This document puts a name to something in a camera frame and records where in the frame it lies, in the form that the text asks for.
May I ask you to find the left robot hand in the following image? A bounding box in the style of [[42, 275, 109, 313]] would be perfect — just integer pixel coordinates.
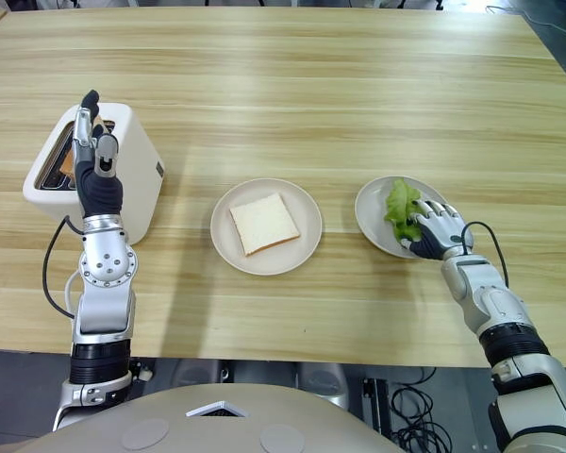
[[72, 89, 125, 220]]

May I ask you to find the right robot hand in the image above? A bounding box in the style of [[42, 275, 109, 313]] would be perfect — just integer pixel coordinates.
[[399, 199, 475, 261]]

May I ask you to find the bread slice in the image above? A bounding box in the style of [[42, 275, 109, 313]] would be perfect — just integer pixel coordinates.
[[58, 114, 108, 176], [228, 192, 302, 258]]

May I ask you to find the green lettuce leaf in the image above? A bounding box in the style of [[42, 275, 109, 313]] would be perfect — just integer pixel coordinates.
[[383, 177, 424, 243]]

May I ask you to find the cream toaster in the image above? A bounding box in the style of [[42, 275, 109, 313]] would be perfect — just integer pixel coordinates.
[[22, 102, 166, 245]]

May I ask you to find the cream round plate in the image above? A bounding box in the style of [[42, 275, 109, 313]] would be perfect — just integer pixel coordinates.
[[209, 177, 324, 277], [354, 176, 455, 260]]

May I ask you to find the robot body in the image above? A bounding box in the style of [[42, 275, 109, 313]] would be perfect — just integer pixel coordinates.
[[0, 382, 404, 453]]

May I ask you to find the black cable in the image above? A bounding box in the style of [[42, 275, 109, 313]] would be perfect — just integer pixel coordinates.
[[42, 215, 85, 320], [459, 221, 510, 289]]

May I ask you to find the white cord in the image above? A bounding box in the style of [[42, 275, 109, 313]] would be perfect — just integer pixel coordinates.
[[64, 272, 83, 310]]

